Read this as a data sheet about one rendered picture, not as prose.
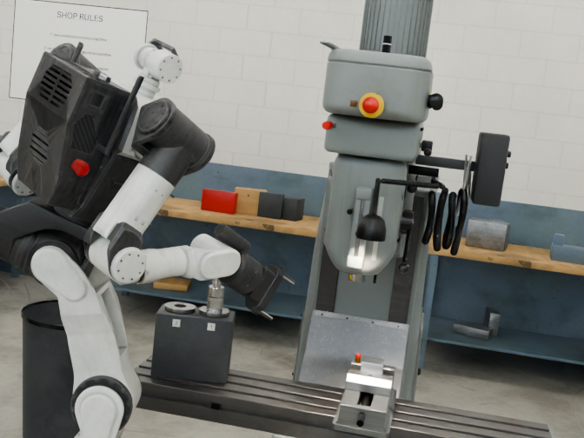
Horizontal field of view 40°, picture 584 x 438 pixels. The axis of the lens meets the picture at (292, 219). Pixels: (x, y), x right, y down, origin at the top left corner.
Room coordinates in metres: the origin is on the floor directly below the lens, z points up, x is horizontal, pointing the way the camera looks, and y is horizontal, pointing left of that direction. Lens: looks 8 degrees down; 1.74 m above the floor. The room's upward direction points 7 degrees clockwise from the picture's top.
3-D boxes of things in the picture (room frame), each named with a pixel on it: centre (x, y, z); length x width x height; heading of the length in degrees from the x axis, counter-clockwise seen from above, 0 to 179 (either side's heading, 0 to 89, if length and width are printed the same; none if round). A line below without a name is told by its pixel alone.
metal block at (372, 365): (2.15, -0.27, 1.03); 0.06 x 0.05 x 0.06; 80
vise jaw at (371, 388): (2.10, -0.26, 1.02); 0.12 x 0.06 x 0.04; 80
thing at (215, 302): (2.26, 0.19, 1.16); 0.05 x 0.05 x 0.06
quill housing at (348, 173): (2.17, -0.20, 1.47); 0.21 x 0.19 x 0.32; 80
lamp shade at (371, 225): (1.96, -0.20, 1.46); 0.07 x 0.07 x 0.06
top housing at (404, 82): (2.18, -0.20, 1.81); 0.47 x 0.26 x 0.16; 170
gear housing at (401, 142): (2.21, -0.21, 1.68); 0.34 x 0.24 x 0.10; 170
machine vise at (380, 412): (2.12, -0.27, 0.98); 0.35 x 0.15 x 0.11; 170
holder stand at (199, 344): (2.26, 0.24, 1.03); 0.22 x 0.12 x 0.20; 91
